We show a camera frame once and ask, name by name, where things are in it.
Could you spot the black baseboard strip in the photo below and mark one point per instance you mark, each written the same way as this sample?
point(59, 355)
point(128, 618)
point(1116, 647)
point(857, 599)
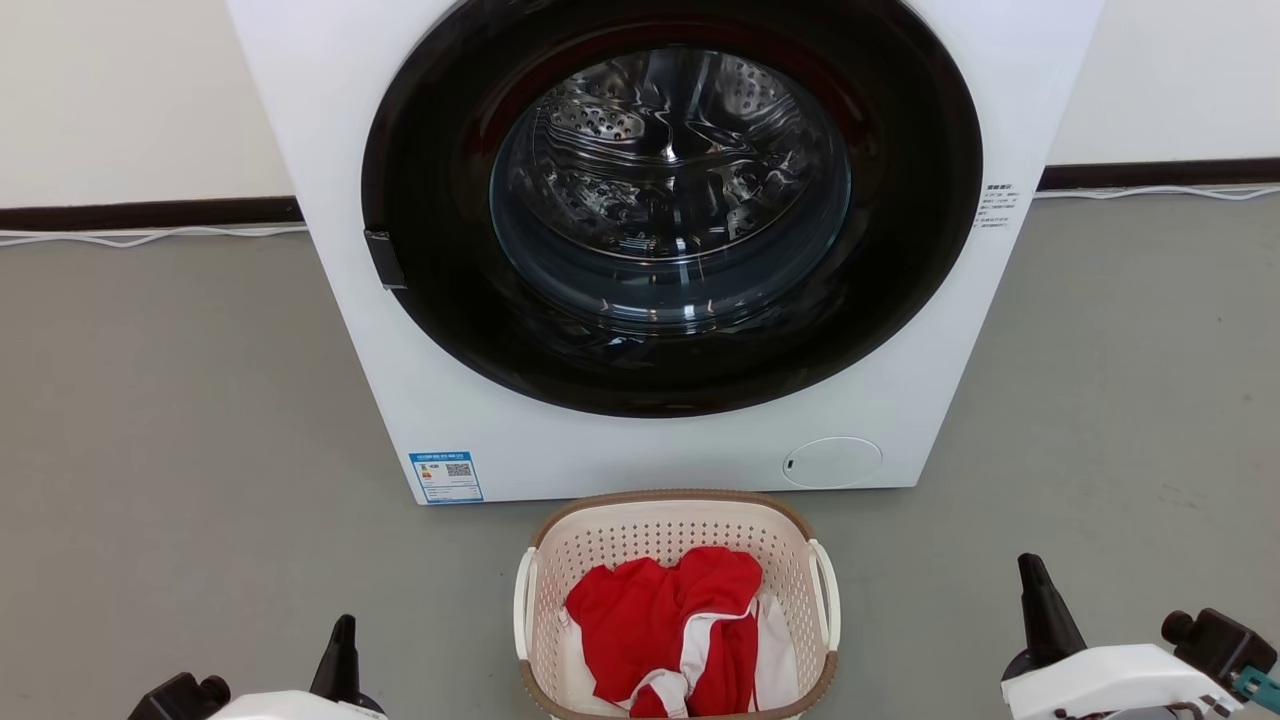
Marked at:
point(150, 213)
point(1160, 174)

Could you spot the cream perforated laundry basket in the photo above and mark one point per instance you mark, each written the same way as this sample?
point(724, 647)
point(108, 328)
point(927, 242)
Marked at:
point(610, 540)

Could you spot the steel washer drum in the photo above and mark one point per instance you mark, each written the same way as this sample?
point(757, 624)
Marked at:
point(675, 160)

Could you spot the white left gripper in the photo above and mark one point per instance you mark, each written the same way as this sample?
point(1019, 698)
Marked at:
point(300, 708)

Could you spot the small text sticker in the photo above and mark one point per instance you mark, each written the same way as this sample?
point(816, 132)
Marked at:
point(996, 207)

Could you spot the blue energy label sticker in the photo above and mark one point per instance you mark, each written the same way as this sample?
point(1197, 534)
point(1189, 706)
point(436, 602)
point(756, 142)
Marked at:
point(446, 477)

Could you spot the black round washer door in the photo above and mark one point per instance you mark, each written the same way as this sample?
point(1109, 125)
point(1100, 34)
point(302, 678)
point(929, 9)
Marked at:
point(430, 210)

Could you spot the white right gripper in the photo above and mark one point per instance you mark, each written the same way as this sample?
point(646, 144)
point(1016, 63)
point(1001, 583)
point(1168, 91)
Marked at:
point(1110, 685)

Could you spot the round white filter cover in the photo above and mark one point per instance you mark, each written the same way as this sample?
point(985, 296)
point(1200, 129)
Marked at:
point(832, 463)

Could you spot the red and white garment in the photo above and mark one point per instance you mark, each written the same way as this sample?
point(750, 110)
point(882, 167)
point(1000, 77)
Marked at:
point(640, 620)

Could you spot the white front-load washing machine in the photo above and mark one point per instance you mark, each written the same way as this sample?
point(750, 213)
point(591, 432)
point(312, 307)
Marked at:
point(330, 130)

